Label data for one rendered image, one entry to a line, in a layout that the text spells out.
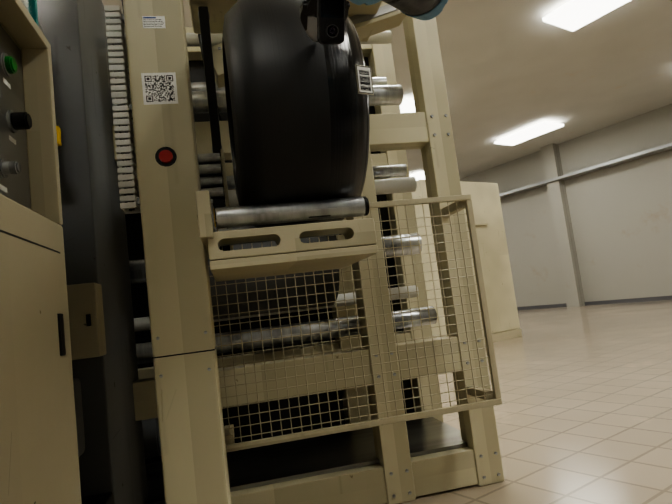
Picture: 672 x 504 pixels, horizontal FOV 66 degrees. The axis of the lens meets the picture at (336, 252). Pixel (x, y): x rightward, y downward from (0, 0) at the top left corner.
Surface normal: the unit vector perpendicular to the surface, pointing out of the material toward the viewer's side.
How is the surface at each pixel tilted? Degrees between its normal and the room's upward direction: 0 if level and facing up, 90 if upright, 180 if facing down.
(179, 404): 90
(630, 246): 90
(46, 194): 90
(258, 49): 81
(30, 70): 90
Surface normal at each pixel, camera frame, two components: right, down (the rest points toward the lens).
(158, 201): 0.19, -0.12
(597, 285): -0.83, 0.04
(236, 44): -0.55, -0.22
